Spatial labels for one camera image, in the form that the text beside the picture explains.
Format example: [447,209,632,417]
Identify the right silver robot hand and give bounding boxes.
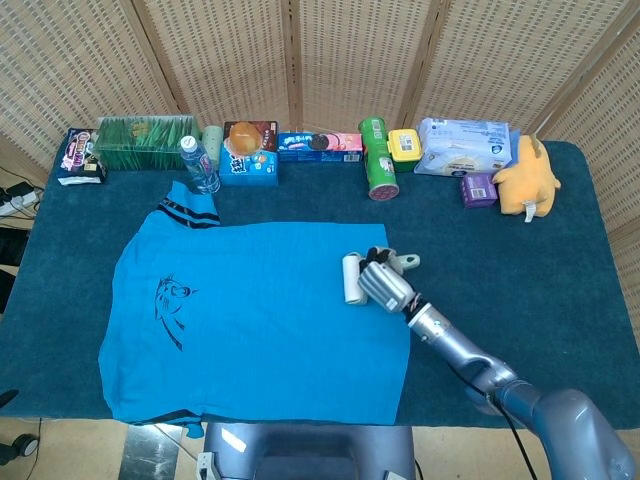
[357,245,426,314]

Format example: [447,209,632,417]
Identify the pale green lint roller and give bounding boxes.
[342,252,421,307]

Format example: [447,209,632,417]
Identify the black caster wheel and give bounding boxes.
[0,433,40,459]

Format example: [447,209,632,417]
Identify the dark blue carpeted table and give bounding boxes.
[0,134,640,431]

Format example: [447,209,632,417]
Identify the green chips can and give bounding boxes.
[358,117,401,202]

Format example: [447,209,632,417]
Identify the small purple box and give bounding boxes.
[460,172,499,209]

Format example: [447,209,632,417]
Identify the black device beside table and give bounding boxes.
[0,224,32,314]

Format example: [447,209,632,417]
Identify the green container with yellow lid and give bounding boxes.
[387,128,421,174]

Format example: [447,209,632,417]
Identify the blue t-shirt with cat print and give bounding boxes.
[98,180,412,441]

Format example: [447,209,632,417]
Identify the blue and pink cookie box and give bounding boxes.
[276,131,364,164]

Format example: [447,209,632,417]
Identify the white and blue wipes pack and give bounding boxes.
[413,117,521,179]

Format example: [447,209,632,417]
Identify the yellow plush toy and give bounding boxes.
[492,133,562,223]

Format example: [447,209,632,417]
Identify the blue-grey robot torso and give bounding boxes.
[202,422,417,480]

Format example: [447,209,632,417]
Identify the blue snack box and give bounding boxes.
[218,120,280,188]

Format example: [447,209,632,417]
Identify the white power strip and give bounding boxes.
[0,182,44,217]

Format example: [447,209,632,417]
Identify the clear plastic water bottle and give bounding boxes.
[179,134,222,195]

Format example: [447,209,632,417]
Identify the woven wicker folding screen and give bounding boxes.
[0,0,640,311]

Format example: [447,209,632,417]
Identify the black and purple snack pack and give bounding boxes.
[57,127,109,187]

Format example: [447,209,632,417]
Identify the clear box with green grass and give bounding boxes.
[94,115,201,172]

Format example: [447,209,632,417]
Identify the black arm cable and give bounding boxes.
[479,392,535,480]

